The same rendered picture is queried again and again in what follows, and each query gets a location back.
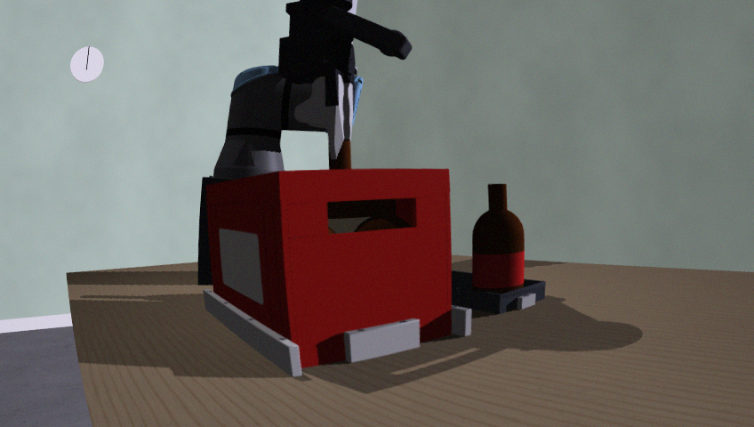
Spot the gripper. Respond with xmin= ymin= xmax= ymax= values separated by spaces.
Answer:
xmin=278 ymin=0 xmax=355 ymax=160

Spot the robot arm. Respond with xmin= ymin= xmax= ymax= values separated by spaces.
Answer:
xmin=213 ymin=0 xmax=413 ymax=179

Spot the red plastic crate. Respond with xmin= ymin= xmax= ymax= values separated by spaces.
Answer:
xmin=206 ymin=169 xmax=452 ymax=368

